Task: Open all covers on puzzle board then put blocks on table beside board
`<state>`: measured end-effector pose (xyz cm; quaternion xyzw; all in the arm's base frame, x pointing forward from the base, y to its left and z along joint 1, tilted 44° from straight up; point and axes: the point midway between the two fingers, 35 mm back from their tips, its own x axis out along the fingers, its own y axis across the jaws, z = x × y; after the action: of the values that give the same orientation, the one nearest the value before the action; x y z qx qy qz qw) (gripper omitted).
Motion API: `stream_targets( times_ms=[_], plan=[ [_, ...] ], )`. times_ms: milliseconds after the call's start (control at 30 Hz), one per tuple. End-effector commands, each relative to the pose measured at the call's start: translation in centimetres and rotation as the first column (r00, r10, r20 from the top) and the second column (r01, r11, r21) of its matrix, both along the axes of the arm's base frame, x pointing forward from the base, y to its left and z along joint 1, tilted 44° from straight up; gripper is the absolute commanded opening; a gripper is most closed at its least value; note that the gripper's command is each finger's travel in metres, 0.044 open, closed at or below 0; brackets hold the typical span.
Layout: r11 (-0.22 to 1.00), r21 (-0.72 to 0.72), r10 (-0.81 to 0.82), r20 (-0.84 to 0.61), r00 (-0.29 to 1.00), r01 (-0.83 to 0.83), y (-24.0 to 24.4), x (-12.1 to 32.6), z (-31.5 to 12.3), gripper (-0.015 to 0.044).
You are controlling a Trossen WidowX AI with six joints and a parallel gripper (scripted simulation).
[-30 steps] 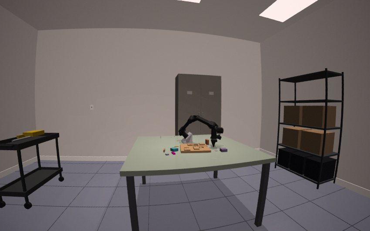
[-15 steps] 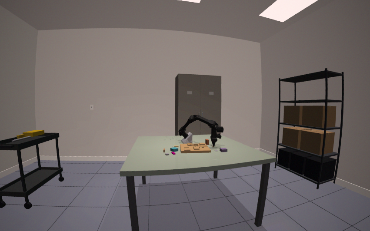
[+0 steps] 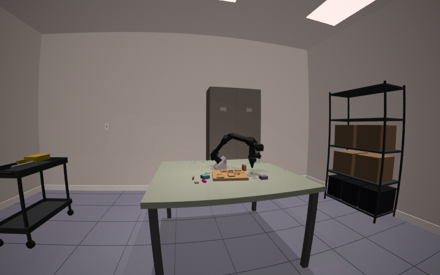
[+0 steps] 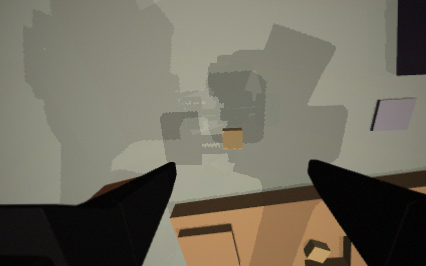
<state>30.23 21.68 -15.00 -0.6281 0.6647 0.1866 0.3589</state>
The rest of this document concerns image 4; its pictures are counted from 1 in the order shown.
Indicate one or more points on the purple cube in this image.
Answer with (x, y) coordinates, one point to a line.
(411, 45)

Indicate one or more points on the orange block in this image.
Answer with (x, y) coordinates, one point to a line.
(110, 187)

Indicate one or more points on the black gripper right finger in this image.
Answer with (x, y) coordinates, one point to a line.
(386, 223)

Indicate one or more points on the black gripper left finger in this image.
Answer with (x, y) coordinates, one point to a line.
(115, 228)

